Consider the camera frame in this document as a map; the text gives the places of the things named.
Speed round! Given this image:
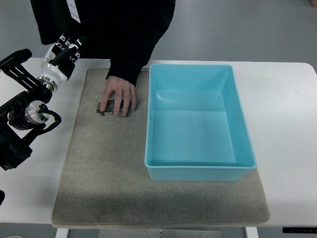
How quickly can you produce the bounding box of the person's bare hand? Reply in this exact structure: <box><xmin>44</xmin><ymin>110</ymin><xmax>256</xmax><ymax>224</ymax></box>
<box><xmin>100</xmin><ymin>76</ymin><xmax>137</xmax><ymax>117</ymax></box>

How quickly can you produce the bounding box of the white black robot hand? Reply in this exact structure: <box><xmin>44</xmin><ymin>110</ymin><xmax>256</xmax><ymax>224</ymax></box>
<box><xmin>37</xmin><ymin>31</ymin><xmax>87</xmax><ymax>93</ymax></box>

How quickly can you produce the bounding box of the brown toy hippo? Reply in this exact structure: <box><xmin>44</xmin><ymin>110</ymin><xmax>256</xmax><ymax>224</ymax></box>
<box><xmin>96</xmin><ymin>99</ymin><xmax>124</xmax><ymax>116</ymax></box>

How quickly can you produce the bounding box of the black sleeved person forearm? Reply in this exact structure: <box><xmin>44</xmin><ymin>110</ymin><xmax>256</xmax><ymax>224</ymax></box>
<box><xmin>107</xmin><ymin>0</ymin><xmax>175</xmax><ymax>86</ymax></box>

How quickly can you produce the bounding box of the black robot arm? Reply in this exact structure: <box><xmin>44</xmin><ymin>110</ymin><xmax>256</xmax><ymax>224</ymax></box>
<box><xmin>0</xmin><ymin>49</ymin><xmax>62</xmax><ymax>171</ymax></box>

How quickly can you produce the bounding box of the light blue plastic box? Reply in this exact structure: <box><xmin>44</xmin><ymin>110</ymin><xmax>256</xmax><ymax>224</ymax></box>
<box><xmin>145</xmin><ymin>64</ymin><xmax>257</xmax><ymax>181</ymax></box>

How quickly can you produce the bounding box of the white paper badge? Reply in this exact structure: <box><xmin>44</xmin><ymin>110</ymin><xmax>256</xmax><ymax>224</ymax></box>
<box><xmin>66</xmin><ymin>0</ymin><xmax>81</xmax><ymax>23</ymax></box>

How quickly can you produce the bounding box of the beige felt mat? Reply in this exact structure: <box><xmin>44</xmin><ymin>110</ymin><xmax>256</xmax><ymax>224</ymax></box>
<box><xmin>52</xmin><ymin>68</ymin><xmax>270</xmax><ymax>228</ymax></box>

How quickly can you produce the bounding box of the black table control panel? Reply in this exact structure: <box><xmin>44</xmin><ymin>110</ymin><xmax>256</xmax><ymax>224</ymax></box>
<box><xmin>282</xmin><ymin>227</ymin><xmax>317</xmax><ymax>234</ymax></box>

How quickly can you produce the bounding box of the metal table frame bracket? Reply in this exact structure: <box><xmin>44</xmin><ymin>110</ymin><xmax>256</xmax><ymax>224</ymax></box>
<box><xmin>99</xmin><ymin>229</ymin><xmax>223</xmax><ymax>238</ymax></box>

